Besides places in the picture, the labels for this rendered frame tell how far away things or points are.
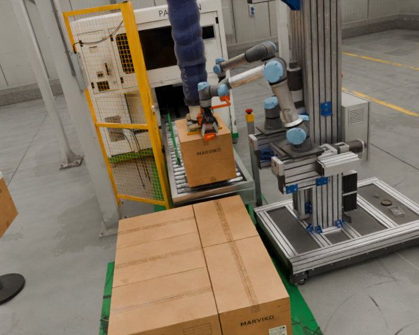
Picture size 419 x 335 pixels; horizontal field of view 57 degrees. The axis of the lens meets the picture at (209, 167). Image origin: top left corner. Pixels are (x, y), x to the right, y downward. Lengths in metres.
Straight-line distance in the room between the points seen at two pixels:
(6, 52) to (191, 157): 9.38
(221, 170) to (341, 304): 1.32
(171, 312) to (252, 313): 0.44
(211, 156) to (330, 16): 1.30
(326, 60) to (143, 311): 1.94
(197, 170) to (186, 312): 1.24
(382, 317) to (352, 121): 1.33
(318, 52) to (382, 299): 1.74
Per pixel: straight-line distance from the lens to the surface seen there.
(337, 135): 2.96
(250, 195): 3.27
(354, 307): 2.97
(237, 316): 2.24
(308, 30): 2.67
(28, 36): 5.81
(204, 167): 3.07
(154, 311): 2.30
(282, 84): 2.38
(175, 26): 3.01
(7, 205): 3.54
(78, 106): 3.65
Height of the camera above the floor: 2.12
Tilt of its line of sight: 25 degrees down
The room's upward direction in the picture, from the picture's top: 9 degrees counter-clockwise
